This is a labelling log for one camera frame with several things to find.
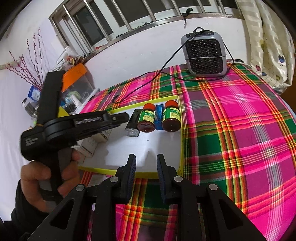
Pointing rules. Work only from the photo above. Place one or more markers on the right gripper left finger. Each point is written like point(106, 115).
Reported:
point(125, 182)

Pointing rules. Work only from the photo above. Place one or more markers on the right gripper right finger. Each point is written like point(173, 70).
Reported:
point(168, 181)

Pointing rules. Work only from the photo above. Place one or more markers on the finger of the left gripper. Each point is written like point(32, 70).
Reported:
point(108, 126)

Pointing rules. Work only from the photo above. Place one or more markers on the white earphone box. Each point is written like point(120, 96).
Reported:
point(86, 146)

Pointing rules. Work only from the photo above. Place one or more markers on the brown jar orange lid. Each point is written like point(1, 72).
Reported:
point(146, 118)
point(171, 121)

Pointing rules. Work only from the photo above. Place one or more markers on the blue translucent small box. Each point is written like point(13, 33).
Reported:
point(158, 116)

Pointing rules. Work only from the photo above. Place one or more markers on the green white medicine box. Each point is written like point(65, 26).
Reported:
point(102, 137)

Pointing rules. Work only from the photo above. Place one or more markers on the person's left hand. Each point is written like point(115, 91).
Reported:
point(33, 172)

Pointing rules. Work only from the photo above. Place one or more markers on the shallow yellow-green tray box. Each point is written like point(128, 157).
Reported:
point(112, 154)

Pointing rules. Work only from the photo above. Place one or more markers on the yellow-green box lid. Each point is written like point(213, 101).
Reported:
point(62, 112)

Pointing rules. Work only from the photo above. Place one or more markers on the clear plastic storage box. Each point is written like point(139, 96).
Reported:
point(76, 94)

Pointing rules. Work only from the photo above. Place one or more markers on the orange plastic bin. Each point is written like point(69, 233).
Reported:
point(72, 75)

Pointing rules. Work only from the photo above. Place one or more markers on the red twig branches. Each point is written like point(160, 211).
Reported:
point(32, 66)

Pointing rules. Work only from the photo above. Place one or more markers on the pink plaid tablecloth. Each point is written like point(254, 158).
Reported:
point(238, 134)

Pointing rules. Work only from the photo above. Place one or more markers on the small grey space heater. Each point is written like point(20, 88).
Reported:
point(204, 53)

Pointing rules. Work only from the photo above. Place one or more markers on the cream patterned curtain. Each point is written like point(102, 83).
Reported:
point(272, 47)

